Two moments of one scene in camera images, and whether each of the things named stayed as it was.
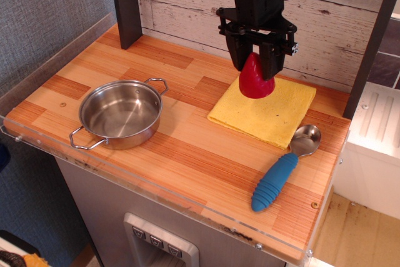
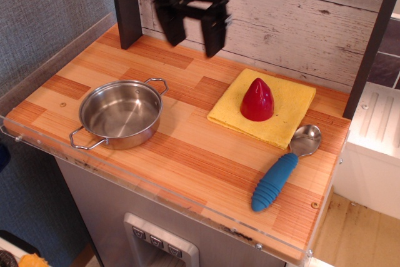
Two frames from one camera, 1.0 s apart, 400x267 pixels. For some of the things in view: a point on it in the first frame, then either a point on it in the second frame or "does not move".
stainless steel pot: [125, 114] does not move
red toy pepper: [251, 81] → [257, 101]
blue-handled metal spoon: [305, 141] does not move
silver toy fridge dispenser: [151, 246] does not move
